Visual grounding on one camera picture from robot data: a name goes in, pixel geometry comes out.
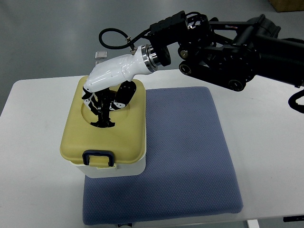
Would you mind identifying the navy front latch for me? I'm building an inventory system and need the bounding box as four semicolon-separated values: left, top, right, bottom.
82;150;114;167

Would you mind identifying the cardboard box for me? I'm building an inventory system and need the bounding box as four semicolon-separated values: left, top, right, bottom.
269;0;304;12

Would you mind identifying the white table leg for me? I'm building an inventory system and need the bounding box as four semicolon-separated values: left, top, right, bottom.
247;219;260;228

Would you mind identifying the white storage box base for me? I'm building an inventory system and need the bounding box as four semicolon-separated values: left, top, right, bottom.
70;153;146;178

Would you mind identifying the upper metal floor plate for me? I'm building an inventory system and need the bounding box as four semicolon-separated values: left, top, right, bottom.
95;51;107;59

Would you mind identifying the black cable loop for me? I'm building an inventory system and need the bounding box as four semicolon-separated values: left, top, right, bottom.
287;88;304;111

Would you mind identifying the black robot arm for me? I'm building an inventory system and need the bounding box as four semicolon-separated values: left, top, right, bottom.
147;11;304;91

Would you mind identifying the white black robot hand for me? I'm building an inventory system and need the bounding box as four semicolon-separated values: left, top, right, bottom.
82;45;160;115

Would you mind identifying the black lid handle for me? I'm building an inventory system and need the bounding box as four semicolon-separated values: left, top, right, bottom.
91;88;115;128

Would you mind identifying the blue-grey padded mat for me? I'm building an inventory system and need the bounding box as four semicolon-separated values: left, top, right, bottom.
83;87;243;225

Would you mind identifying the yellow storage box lid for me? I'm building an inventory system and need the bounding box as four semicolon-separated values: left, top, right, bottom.
60;76;146;164

